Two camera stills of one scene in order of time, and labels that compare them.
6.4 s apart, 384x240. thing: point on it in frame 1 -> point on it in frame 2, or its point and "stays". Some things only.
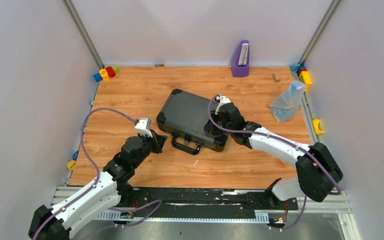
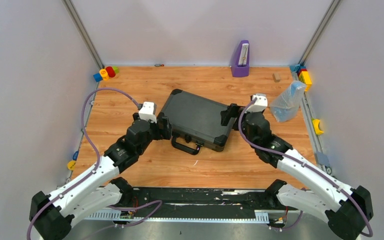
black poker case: (184, 117) stays
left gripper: (158, 140) -> (162, 125)
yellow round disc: (71, 165) stays
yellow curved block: (315, 124) stays
